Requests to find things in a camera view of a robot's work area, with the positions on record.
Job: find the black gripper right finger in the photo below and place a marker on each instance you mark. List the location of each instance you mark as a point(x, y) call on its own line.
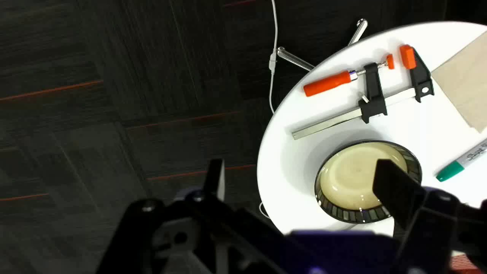
point(398, 191)

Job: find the green capped grey marker pen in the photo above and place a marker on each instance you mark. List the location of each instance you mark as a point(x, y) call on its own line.
point(449, 173)

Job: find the metal floor stand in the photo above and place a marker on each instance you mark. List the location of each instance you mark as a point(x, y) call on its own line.
point(294, 60)

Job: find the tan cardboard square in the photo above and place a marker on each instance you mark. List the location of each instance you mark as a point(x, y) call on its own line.
point(469, 82)

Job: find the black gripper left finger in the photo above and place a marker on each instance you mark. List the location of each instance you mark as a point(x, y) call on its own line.
point(215, 177)

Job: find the black rimmed cream bowl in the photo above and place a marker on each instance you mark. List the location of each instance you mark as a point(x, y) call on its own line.
point(350, 177)

